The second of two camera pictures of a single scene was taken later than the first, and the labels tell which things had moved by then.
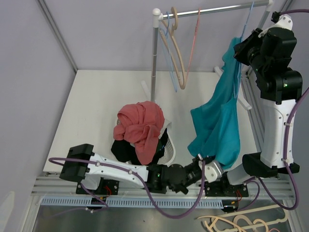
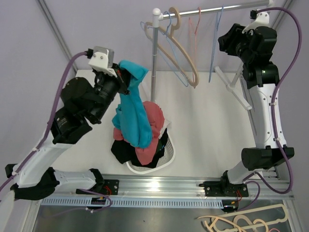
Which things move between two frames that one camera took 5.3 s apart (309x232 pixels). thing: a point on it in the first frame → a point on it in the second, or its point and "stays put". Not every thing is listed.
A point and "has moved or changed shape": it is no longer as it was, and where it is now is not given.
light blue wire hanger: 167,53 → 144,25
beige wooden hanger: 169,41 → 175,17
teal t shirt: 216,124 → 130,115
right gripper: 253,39 → 231,37
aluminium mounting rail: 51,186 stays put
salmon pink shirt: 140,123 stays put
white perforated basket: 169,157 stays put
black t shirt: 124,151 stays put
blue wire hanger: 239,68 has moved or changed shape
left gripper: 195,160 → 123,79
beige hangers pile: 244,220 stays put
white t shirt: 165,124 stays put
